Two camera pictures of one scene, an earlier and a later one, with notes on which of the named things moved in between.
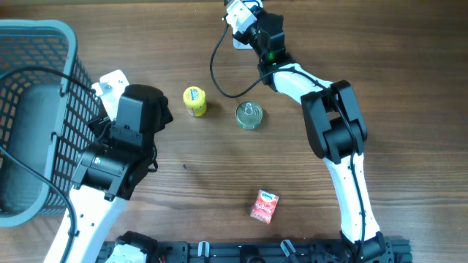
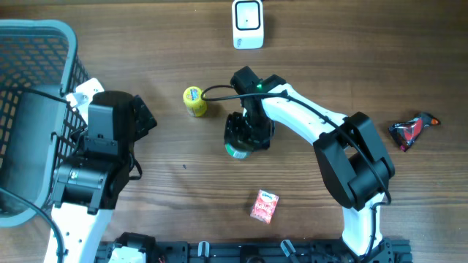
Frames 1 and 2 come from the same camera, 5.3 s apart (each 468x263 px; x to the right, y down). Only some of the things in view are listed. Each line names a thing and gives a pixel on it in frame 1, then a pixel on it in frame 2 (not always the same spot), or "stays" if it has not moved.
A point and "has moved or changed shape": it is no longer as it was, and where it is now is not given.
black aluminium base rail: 395,250 stays
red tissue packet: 265,206 stays
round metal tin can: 248,114 has moved or changed shape
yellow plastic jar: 195,101 stays
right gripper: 259,12 to 235,126
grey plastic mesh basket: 49,110 stays
